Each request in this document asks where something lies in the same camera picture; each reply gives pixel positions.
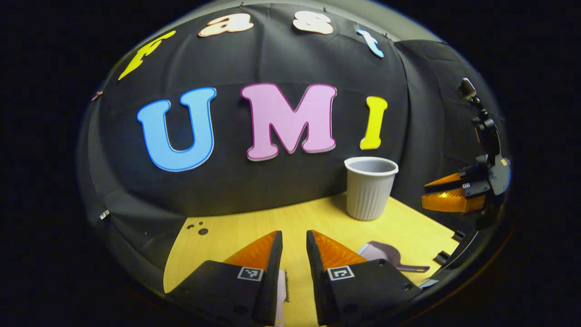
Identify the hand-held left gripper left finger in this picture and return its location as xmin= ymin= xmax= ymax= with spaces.
xmin=168 ymin=230 xmax=284 ymax=327

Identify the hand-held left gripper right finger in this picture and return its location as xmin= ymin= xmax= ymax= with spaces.
xmin=306 ymin=229 xmax=423 ymax=327

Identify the lilac plastic dustpan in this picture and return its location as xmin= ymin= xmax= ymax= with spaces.
xmin=357 ymin=241 xmax=430 ymax=273

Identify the white ribbed garbage bin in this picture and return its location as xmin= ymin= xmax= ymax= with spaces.
xmin=344 ymin=156 xmax=399 ymax=222

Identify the yellow wooden desktop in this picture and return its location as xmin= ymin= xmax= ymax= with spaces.
xmin=163 ymin=193 xmax=461 ymax=327

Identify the black backdrop cloth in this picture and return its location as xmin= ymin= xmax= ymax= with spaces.
xmin=77 ymin=4 xmax=509 ymax=291

